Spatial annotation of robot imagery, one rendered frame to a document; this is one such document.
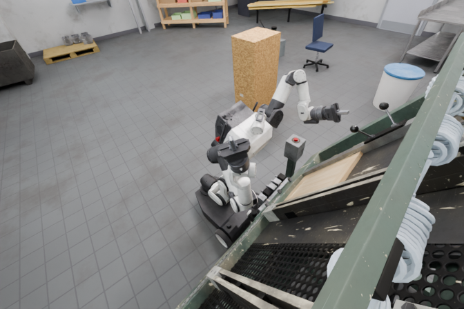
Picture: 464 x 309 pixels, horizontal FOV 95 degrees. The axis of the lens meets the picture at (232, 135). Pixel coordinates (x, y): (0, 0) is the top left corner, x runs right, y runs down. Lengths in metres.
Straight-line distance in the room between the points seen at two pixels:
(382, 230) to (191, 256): 2.17
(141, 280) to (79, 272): 0.60
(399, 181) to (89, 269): 2.59
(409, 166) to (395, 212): 0.06
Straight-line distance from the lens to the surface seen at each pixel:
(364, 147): 1.28
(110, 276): 2.54
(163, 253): 2.42
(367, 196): 0.83
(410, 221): 0.34
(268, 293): 0.69
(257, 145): 1.22
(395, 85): 3.98
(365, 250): 0.20
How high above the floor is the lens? 2.15
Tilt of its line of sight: 42 degrees down
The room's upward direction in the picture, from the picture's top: 5 degrees counter-clockwise
